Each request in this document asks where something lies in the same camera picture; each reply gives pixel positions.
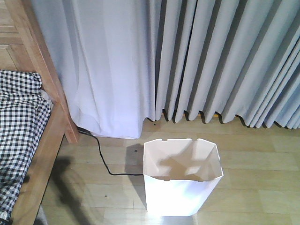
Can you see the white plastic trash bin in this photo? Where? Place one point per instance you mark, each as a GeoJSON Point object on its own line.
{"type": "Point", "coordinates": [179, 175]}

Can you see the grey pleated curtain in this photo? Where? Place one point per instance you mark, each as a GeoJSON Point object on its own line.
{"type": "Point", "coordinates": [122, 61]}

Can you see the black white checkered blanket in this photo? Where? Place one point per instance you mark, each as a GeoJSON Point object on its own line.
{"type": "Point", "coordinates": [24, 112]}

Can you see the wooden bed frame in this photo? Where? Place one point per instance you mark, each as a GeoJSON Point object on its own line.
{"type": "Point", "coordinates": [23, 49]}

